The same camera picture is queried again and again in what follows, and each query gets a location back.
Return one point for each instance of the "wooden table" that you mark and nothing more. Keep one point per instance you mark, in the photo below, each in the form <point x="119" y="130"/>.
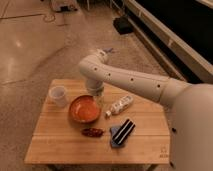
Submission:
<point x="58" y="139"/>

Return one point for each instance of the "clear plastic bottle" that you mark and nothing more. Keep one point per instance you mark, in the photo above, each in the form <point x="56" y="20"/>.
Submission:
<point x="119" y="106"/>

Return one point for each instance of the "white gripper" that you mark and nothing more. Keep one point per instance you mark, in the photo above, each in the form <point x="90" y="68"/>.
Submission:
<point x="95" y="88"/>

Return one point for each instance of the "black object on floor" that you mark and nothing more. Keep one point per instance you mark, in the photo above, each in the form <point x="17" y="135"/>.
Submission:
<point x="122" y="25"/>

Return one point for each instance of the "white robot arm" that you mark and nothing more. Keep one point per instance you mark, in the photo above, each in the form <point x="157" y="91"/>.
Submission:
<point x="191" y="105"/>

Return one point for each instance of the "orange ceramic bowl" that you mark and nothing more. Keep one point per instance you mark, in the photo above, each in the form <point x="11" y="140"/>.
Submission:
<point x="84" y="109"/>

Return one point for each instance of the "white ceramic cup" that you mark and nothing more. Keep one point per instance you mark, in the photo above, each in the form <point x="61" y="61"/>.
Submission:
<point x="58" y="95"/>

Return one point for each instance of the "grey equipment base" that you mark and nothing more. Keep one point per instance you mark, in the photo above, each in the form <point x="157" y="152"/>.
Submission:
<point x="63" y="5"/>

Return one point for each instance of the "dried red chili pepper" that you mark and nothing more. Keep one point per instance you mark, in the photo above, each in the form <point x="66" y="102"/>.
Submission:
<point x="92" y="132"/>

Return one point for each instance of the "long wall bench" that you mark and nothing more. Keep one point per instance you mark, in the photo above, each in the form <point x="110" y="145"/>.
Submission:
<point x="179" y="33"/>

